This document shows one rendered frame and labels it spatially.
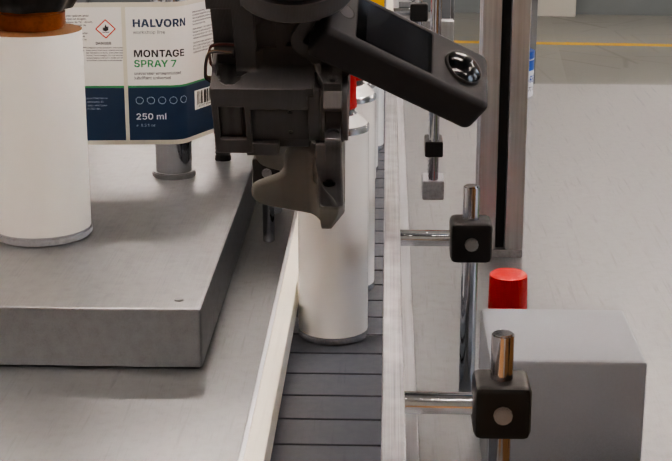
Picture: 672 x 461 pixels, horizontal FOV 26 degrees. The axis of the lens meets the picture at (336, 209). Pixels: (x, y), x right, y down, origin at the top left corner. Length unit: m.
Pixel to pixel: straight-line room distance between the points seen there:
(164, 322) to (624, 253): 0.52
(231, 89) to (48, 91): 0.45
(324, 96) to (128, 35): 0.66
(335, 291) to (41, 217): 0.36
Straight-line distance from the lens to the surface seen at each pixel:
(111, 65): 1.51
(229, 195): 1.46
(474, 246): 1.05
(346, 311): 1.06
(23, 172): 1.30
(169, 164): 1.52
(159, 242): 1.31
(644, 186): 1.72
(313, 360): 1.04
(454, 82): 0.87
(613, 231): 1.54
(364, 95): 1.13
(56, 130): 1.29
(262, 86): 0.86
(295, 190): 0.93
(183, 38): 1.50
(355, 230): 1.04
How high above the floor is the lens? 1.26
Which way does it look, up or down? 16 degrees down
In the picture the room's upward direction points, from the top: straight up
